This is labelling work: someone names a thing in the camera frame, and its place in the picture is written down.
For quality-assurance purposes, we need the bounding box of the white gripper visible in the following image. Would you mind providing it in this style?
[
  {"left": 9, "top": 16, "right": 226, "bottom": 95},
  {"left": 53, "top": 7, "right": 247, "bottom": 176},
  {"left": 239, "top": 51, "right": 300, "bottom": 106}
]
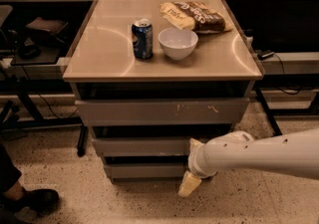
[{"left": 177, "top": 138, "right": 217, "bottom": 197}]

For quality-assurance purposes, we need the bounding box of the grey bottom drawer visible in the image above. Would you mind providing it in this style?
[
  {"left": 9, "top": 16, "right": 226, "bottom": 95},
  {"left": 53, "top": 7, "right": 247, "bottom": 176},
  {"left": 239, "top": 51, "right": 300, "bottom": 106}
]
[{"left": 104, "top": 163, "right": 187, "bottom": 179}]

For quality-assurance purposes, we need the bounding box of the grey drawer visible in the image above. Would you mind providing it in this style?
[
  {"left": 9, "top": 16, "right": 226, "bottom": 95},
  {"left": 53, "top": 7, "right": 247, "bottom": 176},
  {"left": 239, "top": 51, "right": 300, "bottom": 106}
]
[
  {"left": 76, "top": 98, "right": 248, "bottom": 126},
  {"left": 104, "top": 163, "right": 187, "bottom": 179},
  {"left": 92, "top": 135, "right": 233, "bottom": 158}
]

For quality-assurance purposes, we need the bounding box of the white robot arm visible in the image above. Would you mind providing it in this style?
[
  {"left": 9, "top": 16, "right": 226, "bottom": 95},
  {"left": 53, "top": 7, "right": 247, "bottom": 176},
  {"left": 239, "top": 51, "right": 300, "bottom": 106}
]
[{"left": 178, "top": 128, "right": 319, "bottom": 197}]

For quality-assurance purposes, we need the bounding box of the grey top drawer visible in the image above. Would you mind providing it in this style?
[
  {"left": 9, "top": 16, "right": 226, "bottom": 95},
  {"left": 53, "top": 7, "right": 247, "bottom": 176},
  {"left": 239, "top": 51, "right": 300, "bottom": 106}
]
[{"left": 76, "top": 98, "right": 248, "bottom": 126}]

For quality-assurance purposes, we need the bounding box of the grey middle drawer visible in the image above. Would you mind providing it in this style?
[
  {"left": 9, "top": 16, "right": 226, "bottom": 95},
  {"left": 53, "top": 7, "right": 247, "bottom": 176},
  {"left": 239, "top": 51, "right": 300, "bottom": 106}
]
[{"left": 92, "top": 135, "right": 233, "bottom": 158}]

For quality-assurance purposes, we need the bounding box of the grey drawer cabinet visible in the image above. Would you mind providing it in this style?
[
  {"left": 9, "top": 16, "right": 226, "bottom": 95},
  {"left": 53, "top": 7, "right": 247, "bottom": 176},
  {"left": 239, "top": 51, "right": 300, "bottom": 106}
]
[{"left": 62, "top": 0, "right": 264, "bottom": 184}]

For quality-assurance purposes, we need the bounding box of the black desk leg right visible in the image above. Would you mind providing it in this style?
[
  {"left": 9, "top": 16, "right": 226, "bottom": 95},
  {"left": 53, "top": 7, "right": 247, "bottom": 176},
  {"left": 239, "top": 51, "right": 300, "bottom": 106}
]
[{"left": 255, "top": 88, "right": 282, "bottom": 136}]

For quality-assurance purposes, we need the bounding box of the black desk leg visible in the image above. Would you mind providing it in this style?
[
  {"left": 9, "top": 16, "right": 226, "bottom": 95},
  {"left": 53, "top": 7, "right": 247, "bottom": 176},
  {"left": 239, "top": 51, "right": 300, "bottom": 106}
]
[
  {"left": 77, "top": 126, "right": 88, "bottom": 157},
  {"left": 255, "top": 88, "right": 282, "bottom": 136}
]

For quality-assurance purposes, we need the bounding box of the black desk leg left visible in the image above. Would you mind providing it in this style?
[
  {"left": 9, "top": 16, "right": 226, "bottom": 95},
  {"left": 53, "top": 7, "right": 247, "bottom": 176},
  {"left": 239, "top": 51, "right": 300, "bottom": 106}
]
[{"left": 77, "top": 126, "right": 88, "bottom": 157}]

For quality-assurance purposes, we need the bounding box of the white bowl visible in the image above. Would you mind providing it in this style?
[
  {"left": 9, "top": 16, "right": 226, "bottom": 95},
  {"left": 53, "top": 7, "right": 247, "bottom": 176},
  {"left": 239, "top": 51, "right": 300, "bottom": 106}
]
[{"left": 158, "top": 28, "right": 198, "bottom": 60}]

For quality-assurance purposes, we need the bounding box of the small black device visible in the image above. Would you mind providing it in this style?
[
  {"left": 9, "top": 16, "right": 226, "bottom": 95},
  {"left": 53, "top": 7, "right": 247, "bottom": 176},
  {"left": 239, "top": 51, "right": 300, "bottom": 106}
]
[{"left": 257, "top": 50, "right": 274, "bottom": 61}]

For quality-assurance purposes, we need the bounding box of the blue soda can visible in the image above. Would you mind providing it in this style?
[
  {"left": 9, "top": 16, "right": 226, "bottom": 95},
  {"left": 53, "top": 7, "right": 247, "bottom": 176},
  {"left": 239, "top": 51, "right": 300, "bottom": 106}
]
[{"left": 132, "top": 18, "right": 153, "bottom": 60}]

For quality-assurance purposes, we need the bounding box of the brown yellow chip bag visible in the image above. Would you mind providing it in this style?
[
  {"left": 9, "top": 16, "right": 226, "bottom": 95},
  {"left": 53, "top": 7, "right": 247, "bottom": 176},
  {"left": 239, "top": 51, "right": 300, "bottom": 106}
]
[{"left": 160, "top": 1, "right": 233, "bottom": 34}]

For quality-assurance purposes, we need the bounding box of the black shoe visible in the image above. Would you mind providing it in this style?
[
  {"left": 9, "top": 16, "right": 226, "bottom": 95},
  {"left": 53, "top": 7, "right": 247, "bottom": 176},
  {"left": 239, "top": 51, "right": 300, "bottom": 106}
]
[{"left": 1, "top": 189, "right": 60, "bottom": 213}]

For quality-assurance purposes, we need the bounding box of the dark trouser leg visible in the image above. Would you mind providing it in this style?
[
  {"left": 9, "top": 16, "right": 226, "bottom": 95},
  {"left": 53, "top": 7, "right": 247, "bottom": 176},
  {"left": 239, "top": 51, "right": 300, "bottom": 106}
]
[{"left": 0, "top": 144, "right": 22, "bottom": 193}]

